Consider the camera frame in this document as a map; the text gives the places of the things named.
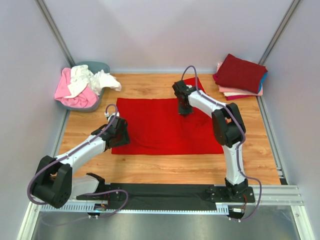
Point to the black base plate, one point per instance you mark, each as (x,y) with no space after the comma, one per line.
(179,195)

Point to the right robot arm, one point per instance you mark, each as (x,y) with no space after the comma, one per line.
(229,131)

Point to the dark red folded t-shirt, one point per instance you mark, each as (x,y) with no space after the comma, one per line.
(240,74)

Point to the white folded t-shirt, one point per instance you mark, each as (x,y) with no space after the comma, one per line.
(231,94)

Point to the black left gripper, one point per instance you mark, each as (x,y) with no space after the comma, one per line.
(125,140)

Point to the blue folded t-shirt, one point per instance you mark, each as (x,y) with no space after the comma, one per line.
(261,84)

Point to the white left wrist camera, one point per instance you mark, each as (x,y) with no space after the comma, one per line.
(108,115)

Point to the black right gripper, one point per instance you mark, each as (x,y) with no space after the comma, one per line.
(183,112)

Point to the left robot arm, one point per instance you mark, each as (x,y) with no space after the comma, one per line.
(54,182)

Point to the magenta folded t-shirt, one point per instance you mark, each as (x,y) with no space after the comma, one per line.
(235,97)

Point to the perforated cable duct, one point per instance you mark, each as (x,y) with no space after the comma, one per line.
(101,207)

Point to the grey laundry basket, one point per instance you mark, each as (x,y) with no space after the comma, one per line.
(94,67)

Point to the light pink folded t-shirt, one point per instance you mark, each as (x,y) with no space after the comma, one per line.
(235,90)

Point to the pink crumpled t-shirt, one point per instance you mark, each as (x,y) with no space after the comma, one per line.
(75,95)

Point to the white crumpled t-shirt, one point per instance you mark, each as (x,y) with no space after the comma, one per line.
(96,81)

